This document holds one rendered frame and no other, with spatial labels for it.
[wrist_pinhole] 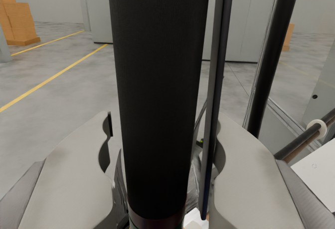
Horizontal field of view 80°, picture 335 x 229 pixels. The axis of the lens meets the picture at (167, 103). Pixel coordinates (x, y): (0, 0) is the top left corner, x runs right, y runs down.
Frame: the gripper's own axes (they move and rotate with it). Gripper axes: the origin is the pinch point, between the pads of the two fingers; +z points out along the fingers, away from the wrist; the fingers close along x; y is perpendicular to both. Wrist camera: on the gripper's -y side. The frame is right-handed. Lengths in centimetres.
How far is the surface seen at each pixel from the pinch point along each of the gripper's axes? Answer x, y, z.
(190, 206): 7.7, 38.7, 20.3
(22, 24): -432, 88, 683
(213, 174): 15.4, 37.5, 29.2
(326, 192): 32.9, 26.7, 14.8
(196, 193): 9.3, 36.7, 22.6
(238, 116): 120, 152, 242
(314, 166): 33.9, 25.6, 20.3
